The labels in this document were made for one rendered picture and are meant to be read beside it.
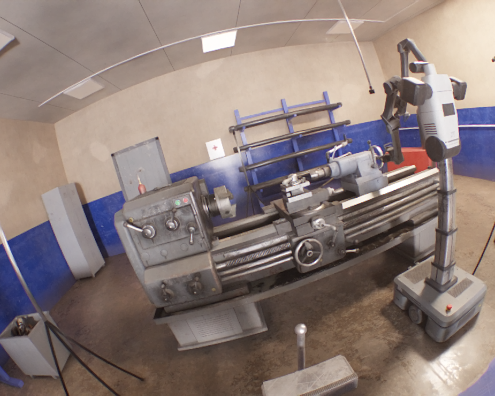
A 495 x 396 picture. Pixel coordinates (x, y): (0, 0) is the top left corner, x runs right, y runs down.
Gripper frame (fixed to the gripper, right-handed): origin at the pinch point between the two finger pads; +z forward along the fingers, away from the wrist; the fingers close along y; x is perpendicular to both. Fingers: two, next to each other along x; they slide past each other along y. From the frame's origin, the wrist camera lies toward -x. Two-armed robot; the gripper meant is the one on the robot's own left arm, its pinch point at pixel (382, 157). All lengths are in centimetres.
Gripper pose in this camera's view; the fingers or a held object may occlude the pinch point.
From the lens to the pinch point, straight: 224.0
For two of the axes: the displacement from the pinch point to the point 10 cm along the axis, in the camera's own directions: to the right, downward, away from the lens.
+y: -9.6, 2.9, -0.7
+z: -1.3, -1.9, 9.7
